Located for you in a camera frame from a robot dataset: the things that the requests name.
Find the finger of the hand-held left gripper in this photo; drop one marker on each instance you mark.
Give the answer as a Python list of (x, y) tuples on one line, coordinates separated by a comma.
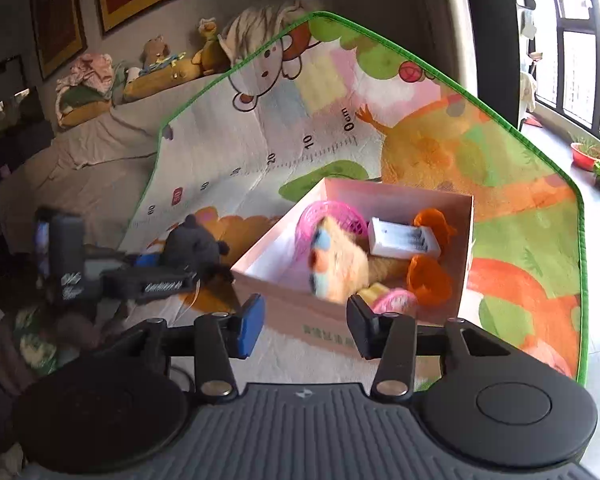
[(155, 285), (147, 261)]

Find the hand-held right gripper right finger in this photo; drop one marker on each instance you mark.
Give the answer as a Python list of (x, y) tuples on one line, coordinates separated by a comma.
[(362, 330)]

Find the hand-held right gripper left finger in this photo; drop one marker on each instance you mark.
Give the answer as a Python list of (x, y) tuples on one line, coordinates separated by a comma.
[(250, 325)]

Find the pink glitter round toy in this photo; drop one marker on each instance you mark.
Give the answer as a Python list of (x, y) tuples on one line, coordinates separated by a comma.
[(395, 300)]

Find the black plush toy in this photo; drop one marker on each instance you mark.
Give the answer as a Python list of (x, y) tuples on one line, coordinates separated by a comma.
[(195, 250)]

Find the pink cardboard box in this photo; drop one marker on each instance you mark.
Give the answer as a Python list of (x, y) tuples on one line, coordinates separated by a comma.
[(280, 275)]

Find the tan glove with coloured fingertips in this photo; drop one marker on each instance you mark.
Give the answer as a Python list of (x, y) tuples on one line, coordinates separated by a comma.
[(340, 265)]

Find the orange pumpkin shell half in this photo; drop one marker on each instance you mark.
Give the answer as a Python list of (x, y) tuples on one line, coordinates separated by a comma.
[(432, 227), (430, 280)]

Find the white battery case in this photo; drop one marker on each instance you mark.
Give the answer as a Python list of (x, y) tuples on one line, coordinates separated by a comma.
[(400, 237)]

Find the pink plastic basket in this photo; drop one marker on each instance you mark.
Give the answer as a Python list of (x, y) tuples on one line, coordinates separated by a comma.
[(330, 215)]

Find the person's left forearm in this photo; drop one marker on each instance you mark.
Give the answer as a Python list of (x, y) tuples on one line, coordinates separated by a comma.
[(35, 340)]

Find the dark cabinet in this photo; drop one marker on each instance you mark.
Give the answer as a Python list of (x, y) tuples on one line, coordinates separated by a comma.
[(10, 125)]

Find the yellow cushion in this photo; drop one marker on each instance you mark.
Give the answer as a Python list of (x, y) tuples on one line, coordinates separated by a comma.
[(82, 112)]

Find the green cloth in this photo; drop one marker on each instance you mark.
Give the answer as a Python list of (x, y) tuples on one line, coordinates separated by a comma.
[(87, 95)]

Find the pink clothes pile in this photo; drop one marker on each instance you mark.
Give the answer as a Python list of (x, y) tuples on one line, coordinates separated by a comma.
[(87, 72)]

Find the yellow plush pillow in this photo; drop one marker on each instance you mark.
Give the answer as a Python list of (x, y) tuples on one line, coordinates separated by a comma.
[(160, 77)]

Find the cartoon play mat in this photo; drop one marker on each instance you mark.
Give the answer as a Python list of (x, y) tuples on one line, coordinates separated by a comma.
[(430, 135)]

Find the brown teddy bear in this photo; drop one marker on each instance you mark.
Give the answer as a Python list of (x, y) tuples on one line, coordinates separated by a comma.
[(155, 50)]

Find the yellow duck plush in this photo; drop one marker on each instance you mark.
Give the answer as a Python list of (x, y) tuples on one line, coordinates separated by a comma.
[(210, 50)]

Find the dark framed picture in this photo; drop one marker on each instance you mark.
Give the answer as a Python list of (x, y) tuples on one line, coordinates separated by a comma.
[(57, 15)]

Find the cream cloth bundle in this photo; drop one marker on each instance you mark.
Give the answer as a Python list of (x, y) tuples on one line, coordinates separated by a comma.
[(265, 25)]

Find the red plant pot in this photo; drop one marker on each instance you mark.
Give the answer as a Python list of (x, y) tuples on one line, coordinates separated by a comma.
[(587, 157)]

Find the hanging white cloth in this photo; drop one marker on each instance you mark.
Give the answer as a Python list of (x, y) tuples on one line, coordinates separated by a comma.
[(528, 25)]

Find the black framed window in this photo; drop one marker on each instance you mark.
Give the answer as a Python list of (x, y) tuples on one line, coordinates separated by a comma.
[(575, 35)]

